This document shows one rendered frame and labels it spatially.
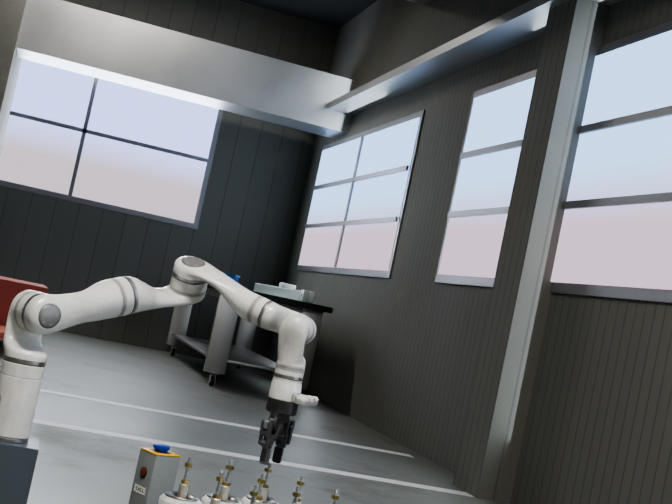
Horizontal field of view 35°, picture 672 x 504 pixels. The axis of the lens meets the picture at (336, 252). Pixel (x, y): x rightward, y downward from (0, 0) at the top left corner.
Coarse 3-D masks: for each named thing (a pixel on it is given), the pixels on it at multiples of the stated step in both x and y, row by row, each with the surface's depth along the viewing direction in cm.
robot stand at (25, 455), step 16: (0, 448) 227; (16, 448) 228; (32, 448) 229; (0, 464) 227; (16, 464) 228; (32, 464) 229; (0, 480) 227; (16, 480) 228; (0, 496) 227; (16, 496) 228
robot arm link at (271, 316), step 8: (272, 304) 254; (264, 312) 253; (272, 312) 253; (280, 312) 255; (288, 312) 257; (296, 312) 257; (264, 320) 253; (272, 320) 254; (280, 320) 256; (312, 320) 256; (264, 328) 255; (272, 328) 255; (312, 328) 253; (312, 336) 254
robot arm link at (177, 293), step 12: (144, 288) 250; (156, 288) 259; (168, 288) 263; (180, 288) 260; (192, 288) 260; (204, 288) 262; (144, 300) 250; (156, 300) 254; (168, 300) 257; (180, 300) 260; (192, 300) 262; (132, 312) 249
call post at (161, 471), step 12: (144, 456) 249; (156, 456) 246; (168, 456) 249; (156, 468) 247; (168, 468) 249; (144, 480) 248; (156, 480) 247; (168, 480) 249; (132, 492) 250; (144, 492) 247; (156, 492) 247
